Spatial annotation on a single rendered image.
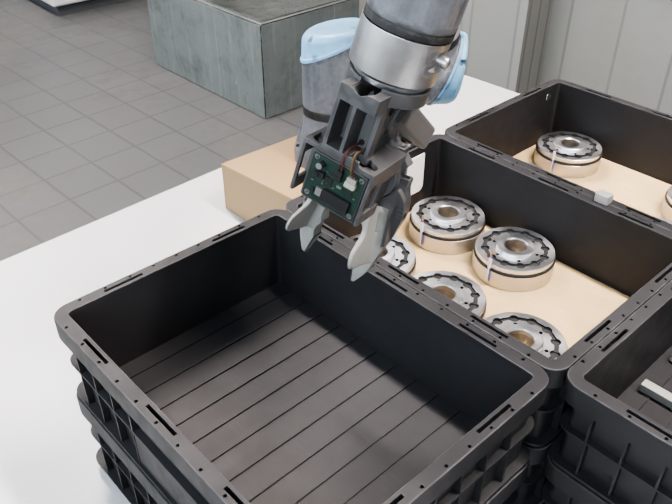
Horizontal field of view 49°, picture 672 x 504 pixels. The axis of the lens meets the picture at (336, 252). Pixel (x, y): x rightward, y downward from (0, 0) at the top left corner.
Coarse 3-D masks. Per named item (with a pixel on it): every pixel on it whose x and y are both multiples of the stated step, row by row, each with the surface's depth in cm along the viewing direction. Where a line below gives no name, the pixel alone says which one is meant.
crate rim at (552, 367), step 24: (432, 144) 105; (456, 144) 103; (504, 168) 99; (576, 192) 93; (624, 216) 88; (336, 240) 84; (384, 264) 80; (432, 288) 77; (648, 288) 77; (456, 312) 74; (624, 312) 74; (504, 336) 71; (600, 336) 71; (552, 360) 68; (576, 360) 68; (552, 384) 68
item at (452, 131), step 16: (560, 80) 122; (528, 96) 117; (592, 96) 118; (608, 96) 117; (480, 112) 112; (496, 112) 113; (640, 112) 113; (656, 112) 112; (448, 128) 108; (464, 128) 108; (480, 144) 104; (512, 160) 100; (544, 176) 96; (592, 192) 93; (624, 208) 90; (656, 224) 87
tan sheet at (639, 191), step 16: (528, 160) 121; (592, 176) 116; (608, 176) 116; (624, 176) 116; (640, 176) 116; (624, 192) 112; (640, 192) 112; (656, 192) 112; (640, 208) 108; (656, 208) 108
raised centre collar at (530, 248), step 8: (504, 240) 95; (512, 240) 96; (520, 240) 95; (528, 240) 95; (496, 248) 95; (504, 248) 94; (528, 248) 94; (512, 256) 93; (520, 256) 93; (528, 256) 93
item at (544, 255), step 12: (504, 228) 98; (516, 228) 98; (480, 240) 96; (492, 240) 96; (540, 240) 97; (480, 252) 94; (540, 252) 94; (552, 252) 94; (492, 264) 92; (504, 264) 92; (516, 264) 92; (528, 264) 92; (540, 264) 92
